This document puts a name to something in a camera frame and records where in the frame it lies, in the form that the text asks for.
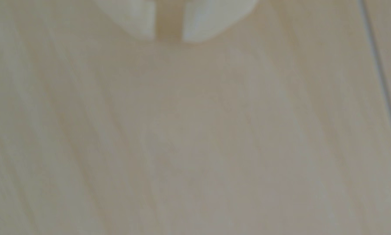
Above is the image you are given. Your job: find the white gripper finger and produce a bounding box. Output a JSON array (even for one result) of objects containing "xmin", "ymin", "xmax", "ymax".
[
  {"xmin": 183, "ymin": 0, "xmax": 258, "ymax": 43},
  {"xmin": 94, "ymin": 0, "xmax": 155, "ymax": 40}
]

